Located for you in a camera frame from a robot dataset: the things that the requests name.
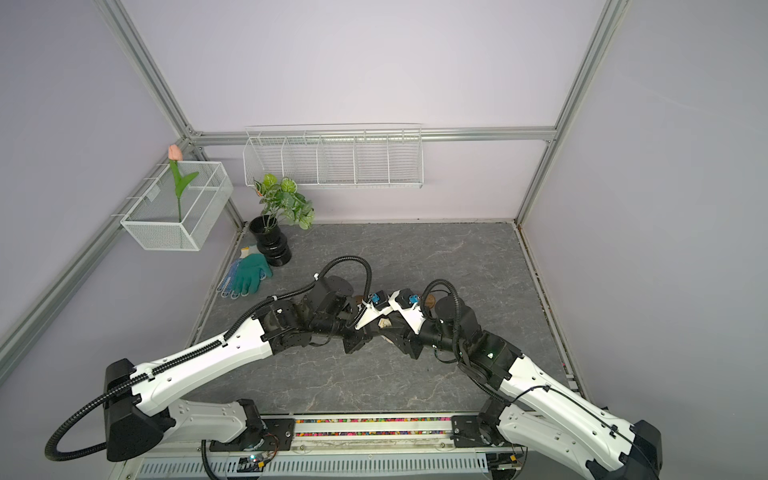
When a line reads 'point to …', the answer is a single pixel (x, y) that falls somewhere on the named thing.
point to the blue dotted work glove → (225, 288)
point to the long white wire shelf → (382, 156)
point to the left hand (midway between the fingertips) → (380, 331)
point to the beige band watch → (384, 322)
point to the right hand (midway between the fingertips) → (388, 320)
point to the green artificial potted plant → (280, 198)
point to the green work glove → (247, 277)
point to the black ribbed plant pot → (272, 243)
